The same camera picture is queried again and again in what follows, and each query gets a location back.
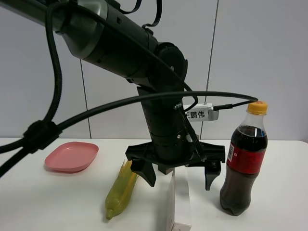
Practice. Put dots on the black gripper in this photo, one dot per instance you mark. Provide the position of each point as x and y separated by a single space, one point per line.
144 155

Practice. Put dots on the white toothpaste box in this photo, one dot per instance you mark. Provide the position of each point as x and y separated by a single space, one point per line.
178 202

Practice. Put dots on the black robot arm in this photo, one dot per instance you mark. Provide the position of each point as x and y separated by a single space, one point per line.
99 33

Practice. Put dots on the dark brown cardboard box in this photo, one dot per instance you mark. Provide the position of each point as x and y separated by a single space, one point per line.
167 171

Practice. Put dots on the green yellow toy corn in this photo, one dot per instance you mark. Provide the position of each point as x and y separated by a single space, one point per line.
121 191

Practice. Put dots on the cola bottle yellow cap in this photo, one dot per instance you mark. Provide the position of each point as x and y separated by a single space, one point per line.
245 156

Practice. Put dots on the pink plastic plate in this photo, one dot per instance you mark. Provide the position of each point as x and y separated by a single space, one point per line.
71 157

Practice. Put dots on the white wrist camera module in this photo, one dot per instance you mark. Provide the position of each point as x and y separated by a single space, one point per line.
202 112

